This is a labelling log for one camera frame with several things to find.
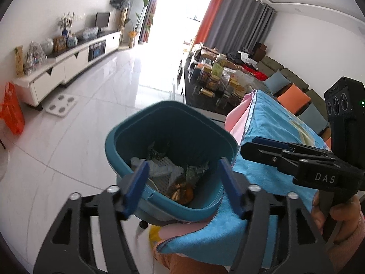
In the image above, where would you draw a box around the grey-blue cushion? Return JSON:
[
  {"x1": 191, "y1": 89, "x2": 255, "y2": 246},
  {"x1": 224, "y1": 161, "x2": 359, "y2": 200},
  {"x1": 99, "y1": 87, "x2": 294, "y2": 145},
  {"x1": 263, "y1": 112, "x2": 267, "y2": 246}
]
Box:
[
  {"x1": 297, "y1": 103, "x2": 330, "y2": 134},
  {"x1": 263, "y1": 71, "x2": 291, "y2": 95}
]

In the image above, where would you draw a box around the vase with dry branches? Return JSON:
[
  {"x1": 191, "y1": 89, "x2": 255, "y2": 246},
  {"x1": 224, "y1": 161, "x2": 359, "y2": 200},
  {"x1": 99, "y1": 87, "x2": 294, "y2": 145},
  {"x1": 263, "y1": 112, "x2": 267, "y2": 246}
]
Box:
[{"x1": 58, "y1": 12, "x2": 75, "y2": 37}]

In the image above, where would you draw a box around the purple striped curtain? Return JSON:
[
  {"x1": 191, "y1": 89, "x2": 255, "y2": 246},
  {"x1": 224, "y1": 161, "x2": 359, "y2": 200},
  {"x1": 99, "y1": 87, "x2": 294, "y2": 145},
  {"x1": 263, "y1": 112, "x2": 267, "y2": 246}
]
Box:
[{"x1": 138, "y1": 0, "x2": 167, "y2": 45}]

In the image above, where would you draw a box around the white cloth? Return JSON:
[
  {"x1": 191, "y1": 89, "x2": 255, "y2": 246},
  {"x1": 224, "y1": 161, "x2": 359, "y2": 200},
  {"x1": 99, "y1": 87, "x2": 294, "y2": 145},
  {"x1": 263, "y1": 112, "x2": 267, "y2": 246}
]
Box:
[{"x1": 238, "y1": 51, "x2": 258, "y2": 66}]

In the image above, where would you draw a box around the orange curtain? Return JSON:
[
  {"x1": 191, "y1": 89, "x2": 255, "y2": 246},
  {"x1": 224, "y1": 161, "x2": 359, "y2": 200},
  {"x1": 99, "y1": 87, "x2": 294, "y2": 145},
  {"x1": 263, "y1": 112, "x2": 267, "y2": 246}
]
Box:
[{"x1": 194, "y1": 0, "x2": 227, "y2": 46}]

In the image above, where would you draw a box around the teal trash bin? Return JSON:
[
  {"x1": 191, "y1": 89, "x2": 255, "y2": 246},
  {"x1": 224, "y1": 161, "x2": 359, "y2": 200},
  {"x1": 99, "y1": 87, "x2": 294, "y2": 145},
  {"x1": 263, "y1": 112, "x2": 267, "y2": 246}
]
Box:
[{"x1": 105, "y1": 100, "x2": 238, "y2": 223}]

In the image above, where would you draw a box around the grey curtain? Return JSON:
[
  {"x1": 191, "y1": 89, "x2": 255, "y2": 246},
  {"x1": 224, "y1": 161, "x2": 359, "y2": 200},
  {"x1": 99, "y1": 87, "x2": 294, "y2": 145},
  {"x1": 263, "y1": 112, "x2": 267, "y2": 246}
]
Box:
[{"x1": 205, "y1": 0, "x2": 277, "y2": 56}]

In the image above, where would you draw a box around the dark brown box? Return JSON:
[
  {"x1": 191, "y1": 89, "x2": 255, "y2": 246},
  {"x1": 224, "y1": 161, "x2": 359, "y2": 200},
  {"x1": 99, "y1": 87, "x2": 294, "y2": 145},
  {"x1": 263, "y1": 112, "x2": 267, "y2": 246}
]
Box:
[{"x1": 252, "y1": 43, "x2": 268, "y2": 60}]

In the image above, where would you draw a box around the tall leafy house plant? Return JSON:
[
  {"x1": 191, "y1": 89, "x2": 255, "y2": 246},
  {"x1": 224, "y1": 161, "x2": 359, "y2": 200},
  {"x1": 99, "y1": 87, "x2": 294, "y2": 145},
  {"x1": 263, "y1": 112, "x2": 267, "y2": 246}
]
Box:
[{"x1": 124, "y1": 0, "x2": 151, "y2": 48}]

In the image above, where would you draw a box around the green snack wrapper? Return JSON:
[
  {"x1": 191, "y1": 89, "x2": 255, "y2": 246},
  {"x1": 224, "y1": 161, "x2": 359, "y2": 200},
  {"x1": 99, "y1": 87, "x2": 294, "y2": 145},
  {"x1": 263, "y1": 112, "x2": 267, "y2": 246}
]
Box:
[{"x1": 185, "y1": 163, "x2": 210, "y2": 184}]

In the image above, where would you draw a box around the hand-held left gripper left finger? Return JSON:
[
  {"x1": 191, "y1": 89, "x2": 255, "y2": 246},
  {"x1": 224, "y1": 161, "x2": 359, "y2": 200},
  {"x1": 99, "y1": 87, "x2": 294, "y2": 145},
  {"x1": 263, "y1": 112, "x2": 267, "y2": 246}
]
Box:
[{"x1": 34, "y1": 160, "x2": 150, "y2": 274}]

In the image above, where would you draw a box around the plastic-wrapped ornament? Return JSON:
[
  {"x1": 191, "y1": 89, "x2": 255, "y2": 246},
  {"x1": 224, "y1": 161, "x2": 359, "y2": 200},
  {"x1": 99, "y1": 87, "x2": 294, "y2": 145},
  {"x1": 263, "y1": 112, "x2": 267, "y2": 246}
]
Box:
[{"x1": 24, "y1": 41, "x2": 47, "y2": 73}]

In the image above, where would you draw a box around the white bathroom scale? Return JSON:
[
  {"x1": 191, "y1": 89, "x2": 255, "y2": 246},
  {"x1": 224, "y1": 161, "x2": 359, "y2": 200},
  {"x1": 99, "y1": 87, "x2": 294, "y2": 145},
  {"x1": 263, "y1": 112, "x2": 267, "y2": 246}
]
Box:
[{"x1": 46, "y1": 96, "x2": 78, "y2": 117}]

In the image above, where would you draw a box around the orange snack wrapper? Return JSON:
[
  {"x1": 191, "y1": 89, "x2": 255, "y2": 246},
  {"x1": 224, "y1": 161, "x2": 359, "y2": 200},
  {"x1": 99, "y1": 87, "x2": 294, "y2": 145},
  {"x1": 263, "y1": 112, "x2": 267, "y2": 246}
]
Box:
[{"x1": 167, "y1": 177, "x2": 195, "y2": 204}]

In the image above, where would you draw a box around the small picture frame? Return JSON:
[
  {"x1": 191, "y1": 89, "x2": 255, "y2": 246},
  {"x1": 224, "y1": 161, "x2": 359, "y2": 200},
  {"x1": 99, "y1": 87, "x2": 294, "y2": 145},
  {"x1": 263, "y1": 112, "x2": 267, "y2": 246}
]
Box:
[{"x1": 54, "y1": 36, "x2": 67, "y2": 52}]

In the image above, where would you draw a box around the plastic-wrapped bowl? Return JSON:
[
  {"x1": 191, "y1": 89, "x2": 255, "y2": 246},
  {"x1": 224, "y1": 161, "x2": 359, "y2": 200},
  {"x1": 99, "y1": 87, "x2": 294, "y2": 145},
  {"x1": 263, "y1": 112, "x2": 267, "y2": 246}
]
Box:
[{"x1": 83, "y1": 27, "x2": 99, "y2": 40}]

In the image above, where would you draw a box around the orange cushion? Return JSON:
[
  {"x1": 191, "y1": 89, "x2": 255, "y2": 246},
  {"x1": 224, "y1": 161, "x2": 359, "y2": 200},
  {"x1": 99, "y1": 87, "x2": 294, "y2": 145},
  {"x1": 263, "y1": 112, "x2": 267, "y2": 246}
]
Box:
[
  {"x1": 322, "y1": 127, "x2": 333, "y2": 150},
  {"x1": 276, "y1": 84, "x2": 311, "y2": 115}
]

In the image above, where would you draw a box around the yellow box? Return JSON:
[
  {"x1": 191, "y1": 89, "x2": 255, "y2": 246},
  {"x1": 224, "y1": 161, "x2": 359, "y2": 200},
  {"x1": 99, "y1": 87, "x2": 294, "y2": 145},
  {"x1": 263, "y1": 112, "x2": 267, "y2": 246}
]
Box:
[{"x1": 15, "y1": 46, "x2": 25, "y2": 77}]

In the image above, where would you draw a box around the person's right hand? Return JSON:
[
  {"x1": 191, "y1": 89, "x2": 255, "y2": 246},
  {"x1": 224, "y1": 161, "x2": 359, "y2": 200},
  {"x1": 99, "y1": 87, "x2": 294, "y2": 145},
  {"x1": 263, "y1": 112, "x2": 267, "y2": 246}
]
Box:
[{"x1": 311, "y1": 194, "x2": 362, "y2": 244}]

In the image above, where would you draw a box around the white tissue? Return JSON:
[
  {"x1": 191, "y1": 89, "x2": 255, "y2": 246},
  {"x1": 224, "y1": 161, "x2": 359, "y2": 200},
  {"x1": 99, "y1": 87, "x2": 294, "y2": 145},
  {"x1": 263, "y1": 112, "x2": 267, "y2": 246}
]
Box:
[{"x1": 131, "y1": 157, "x2": 183, "y2": 179}]

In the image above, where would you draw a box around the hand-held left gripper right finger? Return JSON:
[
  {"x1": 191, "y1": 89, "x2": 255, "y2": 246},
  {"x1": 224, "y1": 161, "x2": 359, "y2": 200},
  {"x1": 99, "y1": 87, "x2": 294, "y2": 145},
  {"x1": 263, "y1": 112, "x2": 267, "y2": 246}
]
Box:
[{"x1": 218, "y1": 158, "x2": 333, "y2": 274}]

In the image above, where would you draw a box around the black monitor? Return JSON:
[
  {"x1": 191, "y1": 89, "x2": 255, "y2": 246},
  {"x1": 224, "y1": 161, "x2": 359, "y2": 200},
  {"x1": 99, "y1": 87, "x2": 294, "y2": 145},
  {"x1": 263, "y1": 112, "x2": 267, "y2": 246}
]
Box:
[{"x1": 95, "y1": 12, "x2": 111, "y2": 29}]

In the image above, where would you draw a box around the blue floral blanket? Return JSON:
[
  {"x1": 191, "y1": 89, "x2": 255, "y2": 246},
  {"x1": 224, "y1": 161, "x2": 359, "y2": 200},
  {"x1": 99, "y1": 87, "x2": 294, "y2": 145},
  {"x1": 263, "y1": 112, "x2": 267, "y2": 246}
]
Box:
[{"x1": 158, "y1": 89, "x2": 333, "y2": 267}]

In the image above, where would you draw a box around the red cloth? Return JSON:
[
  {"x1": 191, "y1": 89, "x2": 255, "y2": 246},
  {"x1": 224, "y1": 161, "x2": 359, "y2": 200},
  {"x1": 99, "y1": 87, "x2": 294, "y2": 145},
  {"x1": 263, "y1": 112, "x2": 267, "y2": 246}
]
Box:
[{"x1": 242, "y1": 66, "x2": 269, "y2": 81}]

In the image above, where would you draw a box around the glass jar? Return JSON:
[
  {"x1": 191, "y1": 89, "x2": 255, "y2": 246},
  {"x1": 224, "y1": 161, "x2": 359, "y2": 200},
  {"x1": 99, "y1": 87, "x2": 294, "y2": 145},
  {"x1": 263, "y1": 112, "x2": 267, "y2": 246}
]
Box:
[{"x1": 41, "y1": 38, "x2": 55, "y2": 55}]

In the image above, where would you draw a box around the white television cabinet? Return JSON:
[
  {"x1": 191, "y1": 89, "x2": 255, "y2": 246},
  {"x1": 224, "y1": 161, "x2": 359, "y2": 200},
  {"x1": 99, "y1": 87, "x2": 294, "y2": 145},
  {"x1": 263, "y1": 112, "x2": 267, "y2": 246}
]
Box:
[{"x1": 13, "y1": 31, "x2": 122, "y2": 110}]

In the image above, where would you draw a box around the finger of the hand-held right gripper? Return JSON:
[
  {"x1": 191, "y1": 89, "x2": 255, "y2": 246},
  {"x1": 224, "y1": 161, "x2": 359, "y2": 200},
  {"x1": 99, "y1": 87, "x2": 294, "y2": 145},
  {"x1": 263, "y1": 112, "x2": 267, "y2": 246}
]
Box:
[
  {"x1": 241, "y1": 142, "x2": 303, "y2": 177},
  {"x1": 252, "y1": 137, "x2": 337, "y2": 163}
]

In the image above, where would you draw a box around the olive and brown sofa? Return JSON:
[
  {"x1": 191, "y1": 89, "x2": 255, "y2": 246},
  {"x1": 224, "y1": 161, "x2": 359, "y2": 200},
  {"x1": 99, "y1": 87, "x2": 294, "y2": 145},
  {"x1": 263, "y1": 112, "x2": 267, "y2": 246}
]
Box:
[{"x1": 194, "y1": 46, "x2": 333, "y2": 149}]

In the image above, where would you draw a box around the orange-brown cloth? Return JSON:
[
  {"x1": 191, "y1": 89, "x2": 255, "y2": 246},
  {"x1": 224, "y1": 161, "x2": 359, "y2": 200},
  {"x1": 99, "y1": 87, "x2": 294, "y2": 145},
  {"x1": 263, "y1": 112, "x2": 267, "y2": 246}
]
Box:
[{"x1": 154, "y1": 248, "x2": 231, "y2": 274}]

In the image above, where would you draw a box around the orange plastic bag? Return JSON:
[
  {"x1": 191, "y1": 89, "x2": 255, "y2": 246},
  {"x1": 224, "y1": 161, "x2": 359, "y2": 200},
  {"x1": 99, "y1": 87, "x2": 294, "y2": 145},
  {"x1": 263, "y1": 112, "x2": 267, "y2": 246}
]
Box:
[{"x1": 0, "y1": 82, "x2": 26, "y2": 135}]

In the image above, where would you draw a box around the person's right forearm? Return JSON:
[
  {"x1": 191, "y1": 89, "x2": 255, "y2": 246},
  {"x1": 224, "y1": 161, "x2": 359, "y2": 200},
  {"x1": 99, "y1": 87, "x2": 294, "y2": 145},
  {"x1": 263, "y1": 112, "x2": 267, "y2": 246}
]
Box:
[{"x1": 325, "y1": 210, "x2": 365, "y2": 274}]

